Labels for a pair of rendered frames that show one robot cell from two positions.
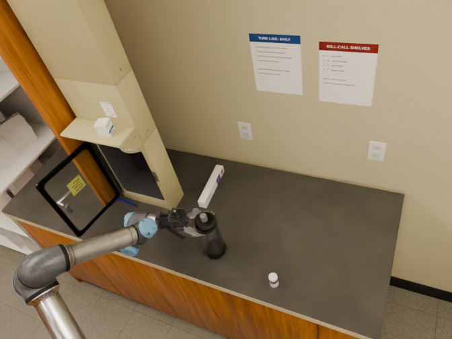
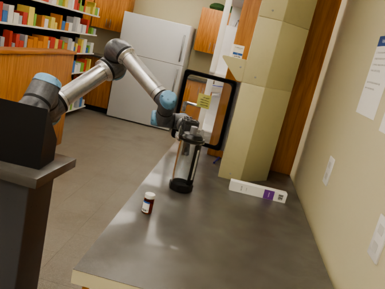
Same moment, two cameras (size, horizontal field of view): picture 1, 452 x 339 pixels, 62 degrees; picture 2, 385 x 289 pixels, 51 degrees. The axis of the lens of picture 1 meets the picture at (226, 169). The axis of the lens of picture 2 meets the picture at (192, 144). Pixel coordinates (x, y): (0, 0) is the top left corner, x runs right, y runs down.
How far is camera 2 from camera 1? 1.54 m
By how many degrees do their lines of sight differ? 59
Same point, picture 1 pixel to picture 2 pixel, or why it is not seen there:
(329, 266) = (179, 249)
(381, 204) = not seen: outside the picture
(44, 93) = (246, 30)
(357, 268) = (182, 270)
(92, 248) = (136, 63)
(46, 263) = (117, 40)
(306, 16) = not seen: outside the picture
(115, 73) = (265, 7)
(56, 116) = not seen: hidden behind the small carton
